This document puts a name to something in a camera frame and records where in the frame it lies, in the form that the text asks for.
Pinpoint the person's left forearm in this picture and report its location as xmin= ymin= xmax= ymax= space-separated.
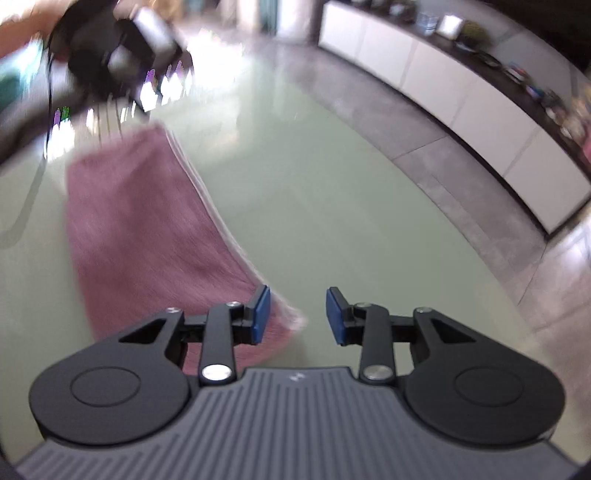
xmin=0 ymin=8 xmax=70 ymax=59

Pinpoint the yellow-green plant in dark pot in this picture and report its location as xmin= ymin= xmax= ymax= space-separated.
xmin=462 ymin=21 xmax=489 ymax=47

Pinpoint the white television cabinet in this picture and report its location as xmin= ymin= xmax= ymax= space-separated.
xmin=318 ymin=0 xmax=591 ymax=237

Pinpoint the pink towel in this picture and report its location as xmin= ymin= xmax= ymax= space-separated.
xmin=65 ymin=122 xmax=309 ymax=377

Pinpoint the white photo frame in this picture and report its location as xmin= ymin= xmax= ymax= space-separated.
xmin=436 ymin=14 xmax=465 ymax=40

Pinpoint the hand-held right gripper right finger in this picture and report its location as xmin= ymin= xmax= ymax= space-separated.
xmin=325 ymin=286 xmax=477 ymax=385

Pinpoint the white tower air conditioner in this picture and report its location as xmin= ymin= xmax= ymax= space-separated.
xmin=278 ymin=0 xmax=322 ymax=43

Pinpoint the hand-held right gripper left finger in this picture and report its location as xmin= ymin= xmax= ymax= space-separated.
xmin=117 ymin=285 xmax=271 ymax=387

